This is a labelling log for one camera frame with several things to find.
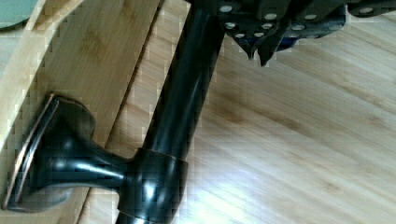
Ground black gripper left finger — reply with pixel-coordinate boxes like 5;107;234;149
186;0;290;61

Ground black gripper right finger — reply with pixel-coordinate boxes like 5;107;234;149
257;0;395;66

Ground black drawer handle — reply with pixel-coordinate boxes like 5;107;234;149
2;7;224;224

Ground green bowl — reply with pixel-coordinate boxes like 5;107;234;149
0;0;38;29

